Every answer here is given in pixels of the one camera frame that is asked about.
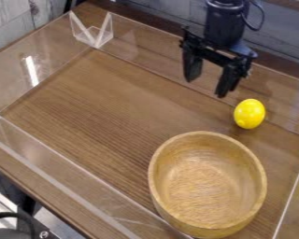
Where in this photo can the black metal bracket with screw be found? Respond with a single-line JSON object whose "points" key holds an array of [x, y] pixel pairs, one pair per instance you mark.
{"points": [[41, 230]]}

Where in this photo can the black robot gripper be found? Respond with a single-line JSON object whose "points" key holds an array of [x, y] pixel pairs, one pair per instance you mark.
{"points": [[219, 44]]}

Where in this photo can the yellow lemon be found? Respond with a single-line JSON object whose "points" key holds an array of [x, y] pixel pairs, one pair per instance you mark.
{"points": [[248, 114]]}

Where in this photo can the clear acrylic tray enclosure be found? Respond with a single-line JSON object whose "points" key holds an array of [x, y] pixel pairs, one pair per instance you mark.
{"points": [[92, 97]]}

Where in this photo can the brown wooden bowl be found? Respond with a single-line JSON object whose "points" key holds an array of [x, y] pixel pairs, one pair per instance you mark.
{"points": [[207, 184]]}

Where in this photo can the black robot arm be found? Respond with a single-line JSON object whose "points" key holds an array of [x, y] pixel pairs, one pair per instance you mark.
{"points": [[255, 12]]}

